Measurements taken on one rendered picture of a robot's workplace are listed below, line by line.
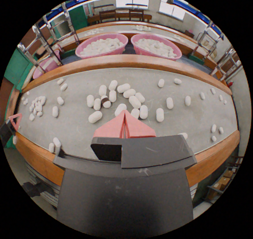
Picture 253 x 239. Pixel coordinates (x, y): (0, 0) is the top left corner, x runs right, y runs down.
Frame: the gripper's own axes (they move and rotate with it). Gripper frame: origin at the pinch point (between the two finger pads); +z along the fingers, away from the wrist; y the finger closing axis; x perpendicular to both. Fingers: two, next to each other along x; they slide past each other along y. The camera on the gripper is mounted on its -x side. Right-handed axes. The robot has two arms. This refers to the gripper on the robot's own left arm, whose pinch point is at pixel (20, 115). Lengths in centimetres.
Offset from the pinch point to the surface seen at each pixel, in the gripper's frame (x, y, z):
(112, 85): -2.5, -41.9, 11.6
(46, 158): 12.5, -19.5, -6.6
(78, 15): -188, 82, 194
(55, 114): 3.0, -23.1, 5.5
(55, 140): 8.2, -24.7, -0.8
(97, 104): 1.1, -38.4, 7.5
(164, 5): -388, -234, 360
